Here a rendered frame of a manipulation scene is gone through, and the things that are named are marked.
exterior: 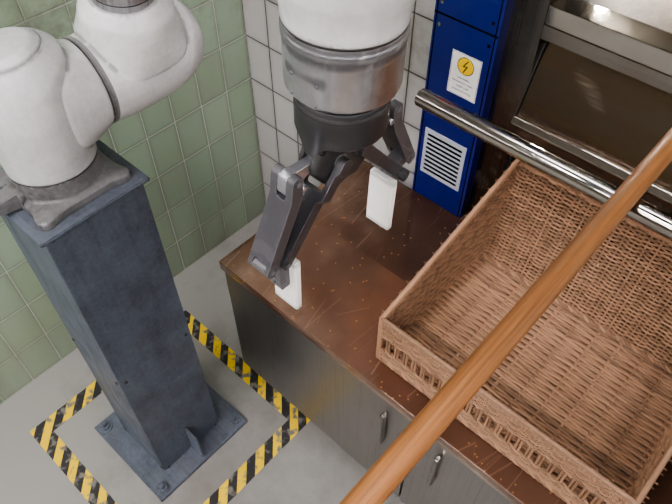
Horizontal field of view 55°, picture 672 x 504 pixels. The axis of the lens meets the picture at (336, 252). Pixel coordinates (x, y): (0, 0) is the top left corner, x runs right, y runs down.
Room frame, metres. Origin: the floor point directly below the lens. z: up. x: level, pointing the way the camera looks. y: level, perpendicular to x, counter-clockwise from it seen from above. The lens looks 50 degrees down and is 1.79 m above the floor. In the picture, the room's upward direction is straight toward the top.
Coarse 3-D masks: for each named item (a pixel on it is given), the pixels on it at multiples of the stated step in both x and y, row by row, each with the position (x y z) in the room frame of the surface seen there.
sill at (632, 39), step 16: (560, 0) 1.13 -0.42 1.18; (576, 0) 1.13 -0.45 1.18; (560, 16) 1.10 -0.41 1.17; (576, 16) 1.08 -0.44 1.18; (592, 16) 1.07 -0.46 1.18; (608, 16) 1.07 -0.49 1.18; (624, 16) 1.07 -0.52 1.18; (576, 32) 1.07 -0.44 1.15; (592, 32) 1.05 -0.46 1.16; (608, 32) 1.03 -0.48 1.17; (624, 32) 1.02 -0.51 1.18; (640, 32) 1.02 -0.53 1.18; (656, 32) 1.02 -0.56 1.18; (608, 48) 1.02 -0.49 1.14; (624, 48) 1.01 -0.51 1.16; (640, 48) 0.99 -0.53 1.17; (656, 48) 0.97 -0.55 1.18; (656, 64) 0.96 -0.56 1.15
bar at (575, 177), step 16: (416, 96) 0.85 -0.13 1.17; (432, 96) 0.84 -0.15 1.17; (432, 112) 0.83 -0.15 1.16; (448, 112) 0.81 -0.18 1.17; (464, 112) 0.80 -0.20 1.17; (464, 128) 0.78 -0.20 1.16; (480, 128) 0.77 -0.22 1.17; (496, 128) 0.76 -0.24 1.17; (496, 144) 0.74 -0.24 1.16; (512, 144) 0.73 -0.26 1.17; (528, 144) 0.73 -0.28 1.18; (528, 160) 0.71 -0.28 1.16; (544, 160) 0.70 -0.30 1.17; (560, 160) 0.69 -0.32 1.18; (560, 176) 0.67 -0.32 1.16; (576, 176) 0.66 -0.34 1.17; (592, 176) 0.66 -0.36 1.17; (592, 192) 0.64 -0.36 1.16; (608, 192) 0.63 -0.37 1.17; (640, 208) 0.60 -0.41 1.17; (656, 208) 0.60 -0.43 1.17; (656, 224) 0.58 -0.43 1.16
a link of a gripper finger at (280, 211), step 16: (272, 176) 0.37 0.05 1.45; (272, 192) 0.36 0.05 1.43; (288, 192) 0.35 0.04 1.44; (272, 208) 0.36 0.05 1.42; (288, 208) 0.35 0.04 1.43; (272, 224) 0.35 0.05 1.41; (288, 224) 0.35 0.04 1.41; (256, 240) 0.35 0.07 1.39; (272, 240) 0.34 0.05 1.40; (256, 256) 0.34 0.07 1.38; (272, 256) 0.34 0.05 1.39; (272, 272) 0.33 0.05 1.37
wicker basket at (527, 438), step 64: (512, 192) 1.03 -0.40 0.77; (576, 192) 0.96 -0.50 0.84; (448, 256) 0.88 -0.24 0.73; (512, 256) 0.97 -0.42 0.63; (640, 256) 0.84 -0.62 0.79; (384, 320) 0.72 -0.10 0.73; (448, 320) 0.81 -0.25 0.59; (576, 320) 0.81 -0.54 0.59; (640, 320) 0.77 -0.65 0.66; (512, 384) 0.65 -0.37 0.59; (576, 384) 0.65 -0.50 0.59; (640, 384) 0.65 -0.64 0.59; (512, 448) 0.50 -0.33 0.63; (576, 448) 0.51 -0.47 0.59; (640, 448) 0.51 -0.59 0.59
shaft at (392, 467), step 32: (640, 192) 0.60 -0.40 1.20; (608, 224) 0.54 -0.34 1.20; (576, 256) 0.49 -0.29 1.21; (544, 288) 0.44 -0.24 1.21; (512, 320) 0.40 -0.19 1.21; (480, 352) 0.36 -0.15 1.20; (448, 384) 0.32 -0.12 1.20; (480, 384) 0.32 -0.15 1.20; (416, 416) 0.29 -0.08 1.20; (448, 416) 0.29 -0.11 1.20; (416, 448) 0.25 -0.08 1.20; (384, 480) 0.22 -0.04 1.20
